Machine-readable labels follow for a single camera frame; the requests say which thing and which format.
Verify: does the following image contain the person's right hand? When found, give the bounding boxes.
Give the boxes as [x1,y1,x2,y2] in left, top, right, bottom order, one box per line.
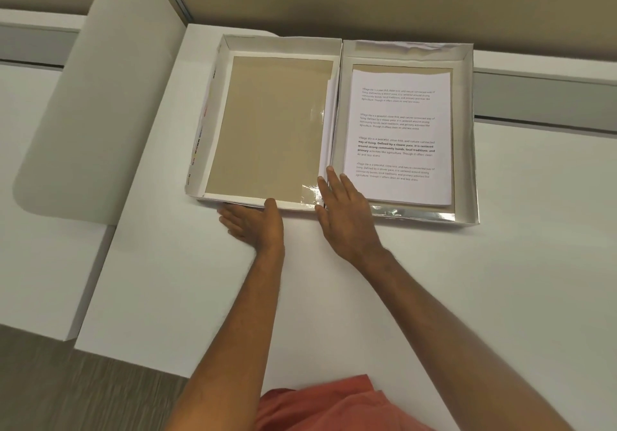
[315,165,387,262]

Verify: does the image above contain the person's left hand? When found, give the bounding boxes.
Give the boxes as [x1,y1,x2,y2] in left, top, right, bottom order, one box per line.
[218,198,286,254]

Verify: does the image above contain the person's left forearm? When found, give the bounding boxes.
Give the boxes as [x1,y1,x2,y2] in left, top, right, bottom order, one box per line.
[163,247,286,431]

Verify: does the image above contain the person's right forearm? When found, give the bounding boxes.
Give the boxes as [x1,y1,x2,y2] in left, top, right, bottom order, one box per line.
[336,247,575,431]

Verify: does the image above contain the leaning white paper sheets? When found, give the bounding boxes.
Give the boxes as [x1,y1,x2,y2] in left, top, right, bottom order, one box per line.
[317,75,340,191]

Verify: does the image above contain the stack of printed paper sheets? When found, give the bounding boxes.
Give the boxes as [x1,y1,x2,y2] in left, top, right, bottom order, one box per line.
[341,68,455,207]

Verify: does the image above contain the white box lid printed side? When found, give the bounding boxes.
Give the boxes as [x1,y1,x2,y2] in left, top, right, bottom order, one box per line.
[184,34,344,213]

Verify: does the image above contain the white box silver lining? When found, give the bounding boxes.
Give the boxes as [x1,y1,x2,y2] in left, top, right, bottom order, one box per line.
[324,39,481,226]

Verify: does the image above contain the orange shirt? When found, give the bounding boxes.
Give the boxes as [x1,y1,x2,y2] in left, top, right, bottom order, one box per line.
[253,374,435,431]

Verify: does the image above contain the white desk divider panel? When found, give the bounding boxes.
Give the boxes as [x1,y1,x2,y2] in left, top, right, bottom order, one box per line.
[13,0,188,226]

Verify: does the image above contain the grey desk rail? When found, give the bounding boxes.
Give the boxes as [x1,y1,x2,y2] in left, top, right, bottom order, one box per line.
[471,66,617,132]
[0,23,81,69]

